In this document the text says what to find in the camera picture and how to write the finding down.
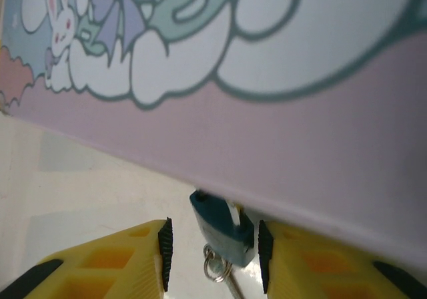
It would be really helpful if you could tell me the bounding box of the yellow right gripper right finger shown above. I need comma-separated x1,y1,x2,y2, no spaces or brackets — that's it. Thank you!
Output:
257,218,427,299

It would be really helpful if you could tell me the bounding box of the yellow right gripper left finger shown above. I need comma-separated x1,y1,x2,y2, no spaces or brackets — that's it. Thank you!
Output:
0,216,174,299

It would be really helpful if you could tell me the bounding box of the silver key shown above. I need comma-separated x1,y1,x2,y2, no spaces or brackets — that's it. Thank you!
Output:
213,258,247,299

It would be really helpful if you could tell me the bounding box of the teal padlock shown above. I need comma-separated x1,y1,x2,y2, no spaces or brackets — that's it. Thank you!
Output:
189,190,256,268

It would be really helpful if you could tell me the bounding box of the pastel cartoon bunny box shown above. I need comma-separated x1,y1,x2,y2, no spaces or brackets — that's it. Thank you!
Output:
0,0,427,270

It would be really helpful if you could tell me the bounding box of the silver key ring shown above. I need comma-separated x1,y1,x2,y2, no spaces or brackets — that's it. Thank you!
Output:
202,244,234,284

